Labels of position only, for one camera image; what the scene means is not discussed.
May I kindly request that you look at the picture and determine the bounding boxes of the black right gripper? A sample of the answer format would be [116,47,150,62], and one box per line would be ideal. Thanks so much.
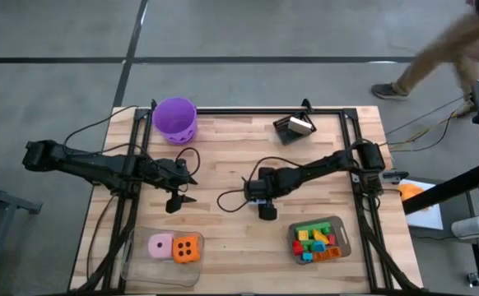
[244,166,284,222]

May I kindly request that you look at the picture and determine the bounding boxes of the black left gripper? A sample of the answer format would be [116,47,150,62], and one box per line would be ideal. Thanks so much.
[151,158,198,214]

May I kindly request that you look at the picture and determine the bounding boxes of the pink foam die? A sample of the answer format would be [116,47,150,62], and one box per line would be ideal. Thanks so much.
[146,233,175,260]

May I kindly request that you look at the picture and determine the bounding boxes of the orange foam die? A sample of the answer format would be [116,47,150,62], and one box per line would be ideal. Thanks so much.
[171,234,202,265]

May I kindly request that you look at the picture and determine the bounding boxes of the orange wedge toy brick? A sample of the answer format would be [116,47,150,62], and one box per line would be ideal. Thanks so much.
[312,246,342,263]

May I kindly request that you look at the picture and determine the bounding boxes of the black slotted plastic basket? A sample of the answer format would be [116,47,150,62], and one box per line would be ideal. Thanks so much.
[272,110,318,146]

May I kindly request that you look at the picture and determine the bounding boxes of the purple pumpkin-face bucket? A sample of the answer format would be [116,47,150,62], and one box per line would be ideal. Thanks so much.
[151,96,198,146]

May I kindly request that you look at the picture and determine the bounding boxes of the clear plastic bin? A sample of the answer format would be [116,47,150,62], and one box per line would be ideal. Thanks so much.
[120,224,206,288]

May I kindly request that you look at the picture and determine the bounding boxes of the grey translucent plastic tray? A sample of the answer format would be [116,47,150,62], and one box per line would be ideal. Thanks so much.
[287,215,352,266]

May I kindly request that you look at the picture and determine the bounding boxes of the orange object beside table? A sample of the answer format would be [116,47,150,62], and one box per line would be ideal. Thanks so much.
[398,183,430,213]

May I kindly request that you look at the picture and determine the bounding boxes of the white board on floor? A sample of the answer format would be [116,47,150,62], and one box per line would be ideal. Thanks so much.
[403,183,444,231]

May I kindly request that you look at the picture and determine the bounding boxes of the grey metal side table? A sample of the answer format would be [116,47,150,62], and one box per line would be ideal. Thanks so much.
[0,179,43,296]

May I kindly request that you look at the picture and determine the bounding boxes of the black diagonal beam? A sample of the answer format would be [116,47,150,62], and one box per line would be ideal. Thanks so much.
[402,161,479,215]

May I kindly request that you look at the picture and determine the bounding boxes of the white paper roll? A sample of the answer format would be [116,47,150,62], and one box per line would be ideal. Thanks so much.
[451,215,479,238]

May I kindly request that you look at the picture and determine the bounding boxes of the person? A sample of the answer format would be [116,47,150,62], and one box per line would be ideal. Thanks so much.
[370,0,479,120]

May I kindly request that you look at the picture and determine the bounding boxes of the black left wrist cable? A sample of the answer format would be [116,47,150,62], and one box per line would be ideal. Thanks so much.
[174,146,202,182]

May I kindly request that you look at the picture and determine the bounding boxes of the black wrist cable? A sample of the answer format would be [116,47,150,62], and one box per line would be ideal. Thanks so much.
[174,146,202,182]
[216,155,306,214]

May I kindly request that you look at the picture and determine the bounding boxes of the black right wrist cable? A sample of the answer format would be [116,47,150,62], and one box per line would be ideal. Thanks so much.
[216,155,306,214]

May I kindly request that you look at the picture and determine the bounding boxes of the floor cable bundle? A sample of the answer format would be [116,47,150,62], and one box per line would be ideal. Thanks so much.
[383,93,477,153]

